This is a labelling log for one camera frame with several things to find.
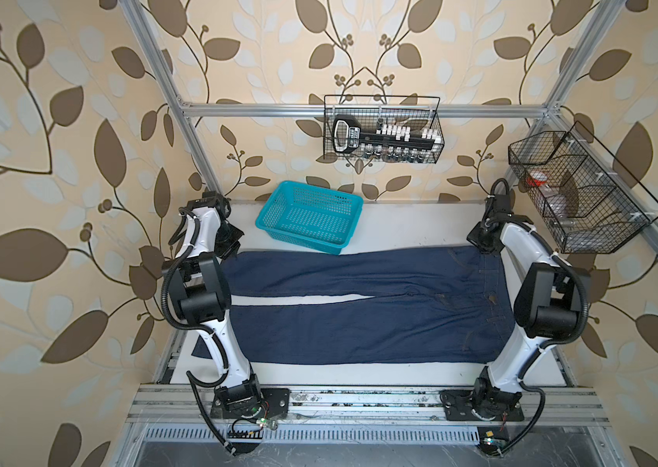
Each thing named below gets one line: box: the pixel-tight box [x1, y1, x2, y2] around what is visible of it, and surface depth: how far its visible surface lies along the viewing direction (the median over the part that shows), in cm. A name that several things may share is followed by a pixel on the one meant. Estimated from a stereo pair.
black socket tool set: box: [332, 114, 439, 163], surface depth 86 cm
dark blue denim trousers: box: [191, 245, 517, 364], surface depth 92 cm
